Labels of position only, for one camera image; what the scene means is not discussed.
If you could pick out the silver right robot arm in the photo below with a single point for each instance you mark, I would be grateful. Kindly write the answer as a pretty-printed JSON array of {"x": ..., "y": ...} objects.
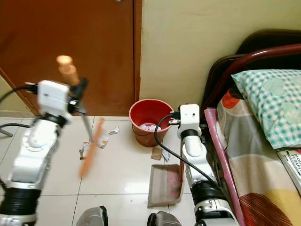
[{"x": 193, "y": 150}]

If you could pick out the green checkered pillow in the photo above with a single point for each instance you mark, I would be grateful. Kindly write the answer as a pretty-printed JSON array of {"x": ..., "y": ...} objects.
[{"x": 270, "y": 108}]

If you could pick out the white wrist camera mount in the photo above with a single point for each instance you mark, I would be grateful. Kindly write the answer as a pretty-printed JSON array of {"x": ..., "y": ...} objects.
[
  {"x": 189, "y": 115},
  {"x": 52, "y": 96}
]

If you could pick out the white red wrapper scrap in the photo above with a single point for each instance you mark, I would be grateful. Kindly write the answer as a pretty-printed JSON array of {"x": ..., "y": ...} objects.
[{"x": 83, "y": 149}]

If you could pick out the brown wooden door frame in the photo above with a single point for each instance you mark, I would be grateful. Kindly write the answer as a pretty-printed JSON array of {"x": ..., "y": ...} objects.
[{"x": 138, "y": 47}]

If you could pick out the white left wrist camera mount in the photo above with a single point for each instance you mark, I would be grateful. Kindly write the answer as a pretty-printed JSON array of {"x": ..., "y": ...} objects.
[{"x": 52, "y": 96}]

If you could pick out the colourful patterned bed sheet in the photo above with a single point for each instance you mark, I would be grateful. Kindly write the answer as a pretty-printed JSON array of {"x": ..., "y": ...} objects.
[{"x": 254, "y": 165}]

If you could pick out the brown wooden door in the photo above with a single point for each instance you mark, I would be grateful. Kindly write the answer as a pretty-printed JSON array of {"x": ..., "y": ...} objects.
[{"x": 66, "y": 28}]

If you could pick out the white printed book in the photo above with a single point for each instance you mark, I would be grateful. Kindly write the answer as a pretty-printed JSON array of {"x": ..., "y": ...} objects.
[{"x": 291, "y": 165}]

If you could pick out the small white paper scrap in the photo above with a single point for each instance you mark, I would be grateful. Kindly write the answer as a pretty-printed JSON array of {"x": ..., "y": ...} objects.
[{"x": 114, "y": 130}]

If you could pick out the white folded paper scrap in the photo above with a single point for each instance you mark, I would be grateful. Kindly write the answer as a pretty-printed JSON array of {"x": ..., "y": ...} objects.
[{"x": 166, "y": 156}]

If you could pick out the white crumpled paper in bucket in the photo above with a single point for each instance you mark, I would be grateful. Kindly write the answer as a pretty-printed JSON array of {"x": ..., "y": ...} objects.
[{"x": 149, "y": 126}]

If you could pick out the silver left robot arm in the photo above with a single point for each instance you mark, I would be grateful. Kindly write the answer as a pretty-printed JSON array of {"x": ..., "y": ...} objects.
[{"x": 28, "y": 155}]

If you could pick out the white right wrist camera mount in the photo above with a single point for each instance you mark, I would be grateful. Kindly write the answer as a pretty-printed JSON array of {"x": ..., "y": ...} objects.
[{"x": 189, "y": 115}]

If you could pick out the grey right robot leg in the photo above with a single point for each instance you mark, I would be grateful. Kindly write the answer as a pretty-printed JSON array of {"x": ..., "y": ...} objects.
[{"x": 169, "y": 220}]

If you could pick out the grey metal bar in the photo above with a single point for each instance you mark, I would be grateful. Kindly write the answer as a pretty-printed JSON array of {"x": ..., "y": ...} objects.
[{"x": 6, "y": 133}]

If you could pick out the white orange wrapper scrap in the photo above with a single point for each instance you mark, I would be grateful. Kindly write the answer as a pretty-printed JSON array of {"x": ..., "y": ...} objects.
[{"x": 103, "y": 141}]

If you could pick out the grey left robot leg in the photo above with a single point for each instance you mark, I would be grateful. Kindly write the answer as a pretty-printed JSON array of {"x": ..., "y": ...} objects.
[{"x": 91, "y": 217}]

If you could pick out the dark red metal bed frame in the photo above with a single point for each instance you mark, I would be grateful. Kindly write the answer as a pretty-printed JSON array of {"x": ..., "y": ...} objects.
[{"x": 254, "y": 54}]

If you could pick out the grey robot leg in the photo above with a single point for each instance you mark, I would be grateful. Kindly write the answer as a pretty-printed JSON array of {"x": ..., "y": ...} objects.
[
  {"x": 91, "y": 217},
  {"x": 169, "y": 220}
]

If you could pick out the brown cardboard scrap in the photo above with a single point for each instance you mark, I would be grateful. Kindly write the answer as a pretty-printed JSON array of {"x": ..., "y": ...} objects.
[{"x": 156, "y": 153}]

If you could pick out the red plastic bucket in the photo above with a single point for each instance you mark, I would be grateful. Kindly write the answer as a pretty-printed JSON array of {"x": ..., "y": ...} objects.
[{"x": 146, "y": 137}]

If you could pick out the orange broom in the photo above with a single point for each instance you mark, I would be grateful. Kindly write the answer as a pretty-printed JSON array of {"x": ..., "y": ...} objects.
[{"x": 91, "y": 155}]

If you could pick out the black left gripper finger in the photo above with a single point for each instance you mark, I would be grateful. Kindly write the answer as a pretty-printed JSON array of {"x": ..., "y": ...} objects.
[{"x": 86, "y": 126}]

